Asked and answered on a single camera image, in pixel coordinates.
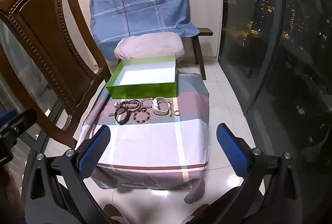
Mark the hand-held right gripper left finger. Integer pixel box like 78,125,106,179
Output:
22,125,111,224

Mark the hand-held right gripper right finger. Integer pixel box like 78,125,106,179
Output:
215,123,306,224

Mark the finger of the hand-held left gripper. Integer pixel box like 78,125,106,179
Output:
0,108,38,136

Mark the black wristwatch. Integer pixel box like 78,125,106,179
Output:
114,107,133,126

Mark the red bead bracelet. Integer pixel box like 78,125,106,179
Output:
133,108,151,124

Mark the green cardboard box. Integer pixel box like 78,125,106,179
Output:
105,55,178,99

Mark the pink plaid tablecloth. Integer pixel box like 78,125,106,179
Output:
80,71,210,204

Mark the carved brown wooden chair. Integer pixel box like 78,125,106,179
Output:
0,0,112,149

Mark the white wristwatch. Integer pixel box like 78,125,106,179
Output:
152,97,173,117

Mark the dark wooden armchair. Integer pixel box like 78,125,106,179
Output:
190,27,214,81

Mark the pink pillow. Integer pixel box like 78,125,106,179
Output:
114,32,185,62

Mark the blue plaid cloth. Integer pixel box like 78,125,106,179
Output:
89,0,200,61

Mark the brown bead bracelet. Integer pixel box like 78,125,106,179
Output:
121,100,142,113

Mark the pink bead bracelet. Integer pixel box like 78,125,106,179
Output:
141,98,155,109

